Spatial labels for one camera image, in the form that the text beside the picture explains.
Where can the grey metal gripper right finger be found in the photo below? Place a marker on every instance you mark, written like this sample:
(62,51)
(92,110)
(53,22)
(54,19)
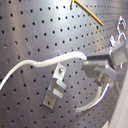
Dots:
(102,55)

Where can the grey metal cable clip bracket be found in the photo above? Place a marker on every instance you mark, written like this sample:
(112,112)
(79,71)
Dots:
(55,85)

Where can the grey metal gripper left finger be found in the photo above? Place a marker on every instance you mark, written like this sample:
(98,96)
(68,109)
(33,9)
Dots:
(99,71)

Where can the silver metal clip upper right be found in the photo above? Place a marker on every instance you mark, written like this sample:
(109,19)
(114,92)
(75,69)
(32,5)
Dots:
(121,26)

